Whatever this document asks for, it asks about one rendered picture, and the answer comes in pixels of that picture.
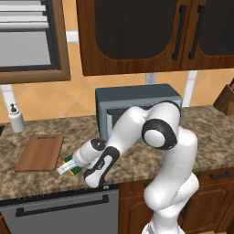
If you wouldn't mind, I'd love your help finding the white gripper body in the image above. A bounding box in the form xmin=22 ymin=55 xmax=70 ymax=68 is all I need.
xmin=57 ymin=160 xmax=79 ymax=176

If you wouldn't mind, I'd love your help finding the green and yellow sponge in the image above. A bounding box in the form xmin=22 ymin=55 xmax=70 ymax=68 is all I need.
xmin=62 ymin=154 xmax=84 ymax=177

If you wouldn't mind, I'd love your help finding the wooden cutting board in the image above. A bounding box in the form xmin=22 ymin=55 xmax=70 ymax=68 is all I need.
xmin=13 ymin=133 xmax=65 ymax=174

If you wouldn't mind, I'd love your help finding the grey dishwasher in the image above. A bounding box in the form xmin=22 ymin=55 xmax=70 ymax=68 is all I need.
xmin=0 ymin=184 xmax=120 ymax=234

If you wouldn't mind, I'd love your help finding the white soap dispenser bottle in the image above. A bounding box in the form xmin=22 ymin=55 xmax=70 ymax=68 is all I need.
xmin=7 ymin=102 xmax=27 ymax=133

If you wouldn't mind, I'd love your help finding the wooden base cupboard door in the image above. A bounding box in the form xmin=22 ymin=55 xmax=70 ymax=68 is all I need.
xmin=177 ymin=182 xmax=234 ymax=234
xmin=118 ymin=178 xmax=158 ymax=234

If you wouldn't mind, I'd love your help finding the grey toaster oven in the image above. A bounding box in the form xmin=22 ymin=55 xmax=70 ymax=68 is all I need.
xmin=94 ymin=83 xmax=184 ymax=143

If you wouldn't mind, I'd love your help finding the wood framed window with blinds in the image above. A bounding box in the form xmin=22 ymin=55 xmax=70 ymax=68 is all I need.
xmin=0 ymin=0 xmax=72 ymax=85

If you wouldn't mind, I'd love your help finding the wooden drawer front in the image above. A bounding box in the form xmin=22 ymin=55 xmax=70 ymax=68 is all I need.
xmin=194 ymin=166 xmax=234 ymax=187

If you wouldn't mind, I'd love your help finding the dark wood glass cupboard door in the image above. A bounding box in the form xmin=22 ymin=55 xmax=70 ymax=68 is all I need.
xmin=179 ymin=0 xmax=234 ymax=71
xmin=75 ymin=0 xmax=194 ymax=78

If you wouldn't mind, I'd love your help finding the wooden knife block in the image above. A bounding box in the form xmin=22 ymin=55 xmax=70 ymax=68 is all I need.
xmin=212 ymin=77 xmax=234 ymax=117

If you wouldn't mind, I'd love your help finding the black dishwasher handle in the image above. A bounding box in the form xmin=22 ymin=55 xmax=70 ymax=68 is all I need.
xmin=15 ymin=194 xmax=110 ymax=218

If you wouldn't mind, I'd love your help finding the white wall socket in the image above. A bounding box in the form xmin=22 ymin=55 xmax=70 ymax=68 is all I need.
xmin=144 ymin=71 xmax=158 ymax=86

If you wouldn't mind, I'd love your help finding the black base cupboard handle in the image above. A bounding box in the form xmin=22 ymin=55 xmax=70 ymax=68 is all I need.
xmin=180 ymin=197 xmax=192 ymax=219

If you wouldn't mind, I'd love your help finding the black drawer handle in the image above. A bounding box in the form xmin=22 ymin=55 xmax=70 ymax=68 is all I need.
xmin=208 ymin=170 xmax=232 ymax=180

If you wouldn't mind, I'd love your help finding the black cupboard door handle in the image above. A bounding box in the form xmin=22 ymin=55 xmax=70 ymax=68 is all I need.
xmin=187 ymin=5 xmax=206 ymax=60
xmin=171 ymin=5 xmax=187 ymax=61

